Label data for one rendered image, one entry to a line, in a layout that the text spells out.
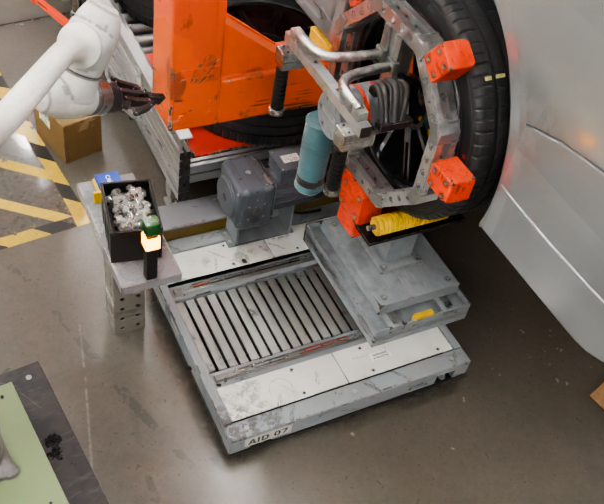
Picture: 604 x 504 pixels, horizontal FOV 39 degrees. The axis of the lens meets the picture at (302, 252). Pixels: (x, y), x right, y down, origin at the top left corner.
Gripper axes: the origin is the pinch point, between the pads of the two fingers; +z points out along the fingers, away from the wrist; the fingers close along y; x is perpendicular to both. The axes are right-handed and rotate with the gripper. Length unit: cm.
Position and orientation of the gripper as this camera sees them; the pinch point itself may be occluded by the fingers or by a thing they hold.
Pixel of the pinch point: (153, 98)
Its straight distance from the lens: 233.9
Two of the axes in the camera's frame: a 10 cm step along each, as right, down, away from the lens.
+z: 4.8, -1.4, 8.7
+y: 5.5, 8.2, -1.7
